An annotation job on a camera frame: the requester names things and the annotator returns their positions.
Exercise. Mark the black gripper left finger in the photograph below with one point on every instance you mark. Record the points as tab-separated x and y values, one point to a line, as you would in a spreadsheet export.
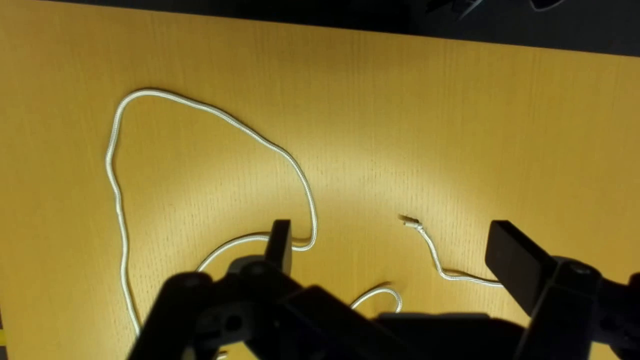
200	312

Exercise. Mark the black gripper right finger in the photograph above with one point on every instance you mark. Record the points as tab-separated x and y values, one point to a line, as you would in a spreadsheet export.
567	312

